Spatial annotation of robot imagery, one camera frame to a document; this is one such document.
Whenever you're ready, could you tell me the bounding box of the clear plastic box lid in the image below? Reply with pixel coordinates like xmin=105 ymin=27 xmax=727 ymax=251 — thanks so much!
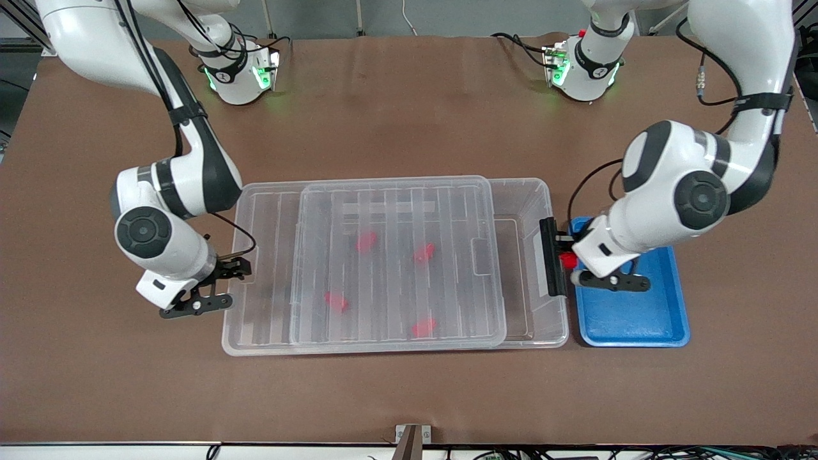
xmin=222 ymin=176 xmax=507 ymax=357

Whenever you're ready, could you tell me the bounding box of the clear plastic storage box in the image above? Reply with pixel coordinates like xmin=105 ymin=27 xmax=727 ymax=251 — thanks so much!
xmin=291 ymin=177 xmax=569 ymax=349

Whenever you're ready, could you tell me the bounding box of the grey base connector box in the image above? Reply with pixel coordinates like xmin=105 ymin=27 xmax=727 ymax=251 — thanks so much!
xmin=543 ymin=43 xmax=569 ymax=87
xmin=254 ymin=48 xmax=282 ymax=91

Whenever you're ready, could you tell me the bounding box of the blue plastic tray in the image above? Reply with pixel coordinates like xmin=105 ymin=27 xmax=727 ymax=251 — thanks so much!
xmin=569 ymin=217 xmax=691 ymax=348

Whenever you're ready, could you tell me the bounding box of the brown table cover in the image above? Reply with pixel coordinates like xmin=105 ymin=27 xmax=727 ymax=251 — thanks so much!
xmin=0 ymin=35 xmax=818 ymax=446

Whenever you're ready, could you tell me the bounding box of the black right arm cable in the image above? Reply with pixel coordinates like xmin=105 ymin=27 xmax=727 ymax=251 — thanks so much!
xmin=112 ymin=0 xmax=258 ymax=257

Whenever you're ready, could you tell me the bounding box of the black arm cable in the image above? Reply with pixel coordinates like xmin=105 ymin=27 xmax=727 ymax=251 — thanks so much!
xmin=112 ymin=0 xmax=258 ymax=257
xmin=567 ymin=18 xmax=794 ymax=224

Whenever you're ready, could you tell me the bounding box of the black box latch handle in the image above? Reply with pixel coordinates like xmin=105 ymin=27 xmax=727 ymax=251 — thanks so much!
xmin=540 ymin=217 xmax=567 ymax=298

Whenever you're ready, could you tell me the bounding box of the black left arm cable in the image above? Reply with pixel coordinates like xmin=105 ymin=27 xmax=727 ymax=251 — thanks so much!
xmin=567 ymin=18 xmax=794 ymax=224

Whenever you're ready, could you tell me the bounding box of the black base cable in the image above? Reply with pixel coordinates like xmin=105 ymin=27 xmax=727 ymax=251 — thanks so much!
xmin=236 ymin=33 xmax=293 ymax=49
xmin=491 ymin=32 xmax=552 ymax=68

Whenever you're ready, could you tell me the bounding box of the brown post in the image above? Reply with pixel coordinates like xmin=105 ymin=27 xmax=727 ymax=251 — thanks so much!
xmin=393 ymin=427 xmax=422 ymax=460

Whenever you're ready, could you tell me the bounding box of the aluminium frame profile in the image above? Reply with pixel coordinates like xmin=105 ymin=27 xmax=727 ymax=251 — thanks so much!
xmin=0 ymin=0 xmax=63 ymax=57
xmin=791 ymin=0 xmax=818 ymax=39

